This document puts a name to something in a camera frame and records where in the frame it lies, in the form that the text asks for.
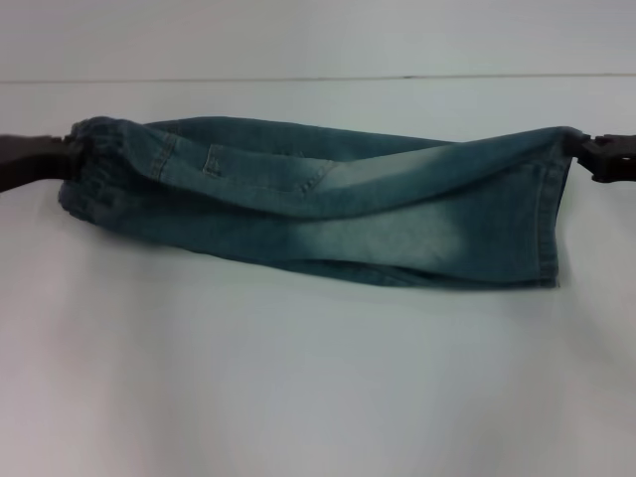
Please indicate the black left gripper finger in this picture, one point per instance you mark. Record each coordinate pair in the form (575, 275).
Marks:
(69, 156)

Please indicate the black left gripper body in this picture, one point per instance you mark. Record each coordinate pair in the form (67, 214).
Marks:
(27, 159)

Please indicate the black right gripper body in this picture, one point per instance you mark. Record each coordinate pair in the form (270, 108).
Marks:
(618, 159)

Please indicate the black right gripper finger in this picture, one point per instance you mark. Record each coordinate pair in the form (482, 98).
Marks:
(588, 148)

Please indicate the blue denim shorts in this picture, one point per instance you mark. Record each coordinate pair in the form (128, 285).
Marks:
(298, 199)

